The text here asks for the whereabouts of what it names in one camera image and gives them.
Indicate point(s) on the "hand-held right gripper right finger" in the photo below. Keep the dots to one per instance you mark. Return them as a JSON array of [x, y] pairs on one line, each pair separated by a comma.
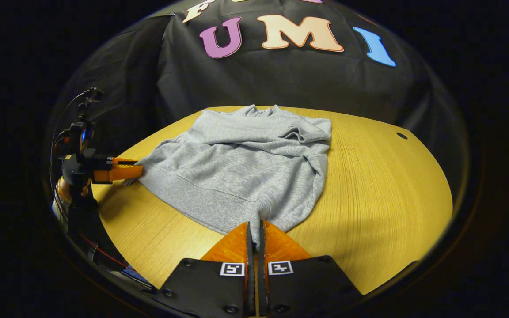
[[303, 287]]

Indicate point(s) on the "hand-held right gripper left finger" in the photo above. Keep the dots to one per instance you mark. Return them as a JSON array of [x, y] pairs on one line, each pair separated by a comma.
[[210, 287]]

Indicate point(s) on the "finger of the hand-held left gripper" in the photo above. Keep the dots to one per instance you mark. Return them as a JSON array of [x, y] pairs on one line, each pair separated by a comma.
[[117, 171]]

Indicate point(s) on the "grey sweatshirt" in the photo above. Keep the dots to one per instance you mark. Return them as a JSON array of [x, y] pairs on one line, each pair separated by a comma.
[[237, 168]]

